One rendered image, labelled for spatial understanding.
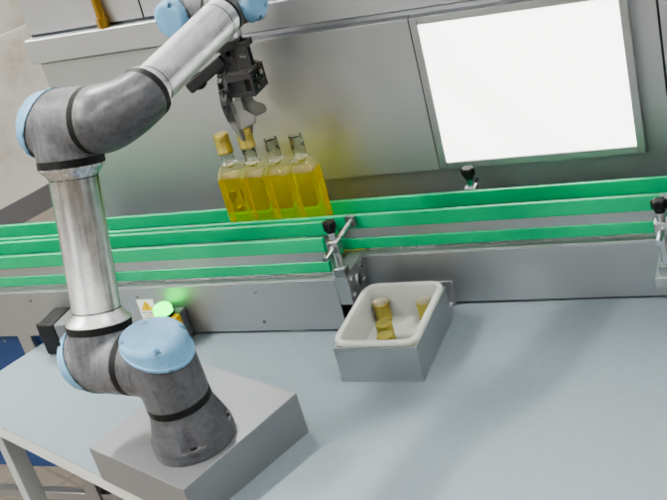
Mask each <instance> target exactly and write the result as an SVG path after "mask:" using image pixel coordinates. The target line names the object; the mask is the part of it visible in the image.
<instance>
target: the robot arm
mask: <svg viewBox="0 0 667 500"><path fill-rule="evenodd" d="M267 11H268V0H163V1H162V2H160V3H159V4H158V5H157V7H156V9H155V13H154V17H155V21H156V24H157V27H158V28H159V30H160V31H161V32H162V33H163V34H164V35H166V36H167V37H170V39H169V40H168V41H166V42H165V43H164V44H163V45H162V46H161V47H160V48H158V49H157V50H156V51H155V52H154V53H153V54H152V55H151V56H150V57H149V58H148V59H147V60H146V61H145V62H144V63H143V64H142V65H141V66H134V67H130V68H129V69H127V70H126V71H125V72H124V73H123V74H122V75H120V76H119V77H117V78H114V79H112V80H109V81H105V82H102V83H96V84H89V85H80V86H71V87H62V88H60V87H52V88H48V89H46V90H42V91H38V92H35V93H33V94H32V95H30V96H29V97H28V98H27V99H26V100H25V101H24V103H23V105H22V106H21V107H20V109H19V111H18V114H17V118H16V126H15V127H16V136H17V140H18V143H19V145H20V147H21V148H22V149H23V150H25V153H26V154H27V155H29V156H31V157H32V158H34V159H35V160H36V165H37V171H38V173H39V174H41V175H42V176H43V177H45V178H46V179H47V180H48V181H49V186H50V191H51V197H52V203H53V208H54V214H55V220H56V225H57V231H58V237H59V241H60V247H61V253H62V258H63V264H64V270H65V275H66V281H67V291H68V297H69V302H70V308H71V316H70V318H69V319H68V321H67V322H66V333H65V334H64V335H63V336H62V338H61V340H60V344H61V346H59V347H58V351H57V360H58V366H59V369H60V371H61V374H62V376H63V377H64V379H65V380H66V381H67V382H68V383H69V384H70V385H71V386H73V387H74V388H75V389H77V390H80V391H86V392H88V393H91V394H112V395H123V396H134V397H140V398H141V399H142V401H143V404H144V406H145V408H146V410H147V413H148V415H149V417H150V424H151V435H152V438H151V446H152V449H153V451H154V454H155V456H156V458H157V460H158V461H159V462H160V463H162V464H164V465H166V466H170V467H186V466H191V465H195V464H198V463H201V462H204V461H206V460H208V459H210V458H212V457H214V456H215V455H217V454H218V453H220V452H221V451H222V450H223V449H225V448H226V447H227V446H228V445H229V443H230V442H231V441H232V439H233V437H234V435H235V432H236V423H235V421H234V418H233V416H232V414H231V412H230V411H229V410H228V409H227V408H226V406H225V405H224V404H223V403H222V402H221V401H220V400H219V399H218V398H217V397H216V396H215V394H214V393H213V392H212V391H211V389H210V386H209V384H208V381H207V379H206V376H205V374H204V371H203V369H202V366H201V363H200V359H199V357H198V354H197V352H196V347H195V344H194V341H193V339H192V338H191V336H190V335H189V333H188V331H187V329H186V328H185V326H184V325H183V324H182V323H181V322H180V321H178V320H176V319H174V318H171V317H167V316H153V317H150V318H149V319H147V320H145V319H141V320H139V321H136V322H134V323H133V321H132V315H131V312H129V311H128V310H126V309H125V308H124V307H122V306H121V304H120V298H119V292H118V286H117V280H116V274H115V268H114V262H113V256H112V250H111V244H110V238H109V232H108V226H107V220H106V214H105V208H104V202H103V196H102V190H101V184H100V178H99V171H100V170H101V168H102V167H103V165H104V164H105V163H106V160H105V154H108V153H112V152H115V151H118V150H120V149H122V148H124V147H126V146H128V145H129V144H131V143H132V142H134V141H135V140H137V139H138V138H139V137H141V136H142V135H143V134H145V133H146V132H147V131H148V130H150V129H151V128H152V127H153V126H154V125H155V124H156V123H157V122H158V121H159V120H160V119H162V117H163V116H164V115H165V114H166V113H167V112H168V111H169V110H170V108H171V105H172V98H173V97H174V96H175V95H176V94H177V93H178V92H179V91H180V90H181V89H182V88H183V87H184V86H186V88H187V89H188V90H189V91H190V92H191V93H194V92H196V91H197V90H201V89H203V88H205V87H206V84H207V82H208V81H209V80H210V79H211V78H212V77H214V76H215V75H216V74H217V76H216V77H217V80H216V84H217V90H218V94H219V100H220V105H221V108H222V111H223V113H224V115H225V118H226V120H227V122H229V124H230V126H231V128H232V129H233V130H234V132H235V133H236V134H237V136H238V137H239V138H240V139H241V141H246V140H245V136H244V131H243V130H242V129H243V128H246V127H248V126H250V128H251V131H252V133H253V124H255V122H256V116H258V115H261V114H263V113H265V112H266V110H267V108H266V105H265V104H264V103H261V102H258V101H255V100H254V98H253V96H256V95H257V94H258V93H259V92H260V91H261V90H262V89H263V88H264V87H265V86H266V85H267V84H268V80H267V76H266V73H265V69H264V66H263V62H262V61H258V60H255V59H254V58H253V55H252V52H251V49H250V45H251V44H252V43H253V42H252V39H251V36H250V37H244V38H242V36H241V35H242V32H241V29H240V28H241V27H242V26H243V25H244V24H246V23H254V22H256V21H260V20H262V19H263V18H264V17H265V16H266V14H267ZM217 53H220V55H219V56H218V57H217V58H216V59H215V60H213V61H212V62H211V63H210V64H209V65H207V66H206V67H205V68H204V69H203V70H202V71H200V72H198V71H199V70H200V69H201V68H202V67H203V66H204V65H205V64H206V63H207V62H208V61H209V60H210V59H211V58H212V57H213V56H214V55H215V54H217ZM256 61H258V62H256ZM232 98H234V101H232Z"/></svg>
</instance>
